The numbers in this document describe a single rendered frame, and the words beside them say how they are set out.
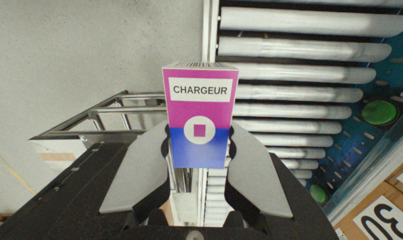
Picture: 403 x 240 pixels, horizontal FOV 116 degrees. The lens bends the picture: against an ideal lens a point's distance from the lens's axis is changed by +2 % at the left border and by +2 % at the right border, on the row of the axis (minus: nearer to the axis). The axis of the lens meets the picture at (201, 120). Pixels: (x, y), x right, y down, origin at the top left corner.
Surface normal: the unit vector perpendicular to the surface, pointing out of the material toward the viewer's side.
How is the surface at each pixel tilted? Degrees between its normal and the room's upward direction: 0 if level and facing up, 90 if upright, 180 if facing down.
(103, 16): 0
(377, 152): 90
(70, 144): 0
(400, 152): 0
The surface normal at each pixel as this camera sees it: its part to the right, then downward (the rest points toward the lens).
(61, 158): -0.01, 0.47
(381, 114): -1.00, -0.01
